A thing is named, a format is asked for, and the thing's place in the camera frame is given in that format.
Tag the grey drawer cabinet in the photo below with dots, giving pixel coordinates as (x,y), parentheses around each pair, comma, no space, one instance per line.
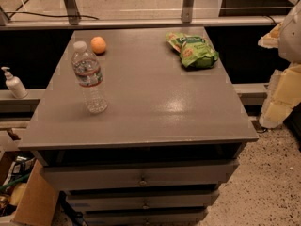
(167,140)

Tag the metal window frame rail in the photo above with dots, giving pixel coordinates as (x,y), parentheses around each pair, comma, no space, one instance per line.
(80,14)

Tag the green rice chip bag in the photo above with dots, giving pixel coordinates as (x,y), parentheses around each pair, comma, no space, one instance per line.
(194,51)

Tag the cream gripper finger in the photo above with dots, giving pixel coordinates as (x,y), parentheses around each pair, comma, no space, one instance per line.
(283,95)
(270,40)

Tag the cardboard box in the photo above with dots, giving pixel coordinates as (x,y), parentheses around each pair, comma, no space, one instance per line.
(37,205)

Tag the orange fruit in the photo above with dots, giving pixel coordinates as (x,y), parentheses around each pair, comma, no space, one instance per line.
(98,45)

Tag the clear plastic water bottle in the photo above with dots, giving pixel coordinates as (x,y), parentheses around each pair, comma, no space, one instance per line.
(89,77)

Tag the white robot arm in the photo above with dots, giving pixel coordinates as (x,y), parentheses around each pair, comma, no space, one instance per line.
(289,41)

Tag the white pump dispenser bottle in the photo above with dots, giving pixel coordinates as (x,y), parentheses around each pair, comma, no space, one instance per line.
(14,84)

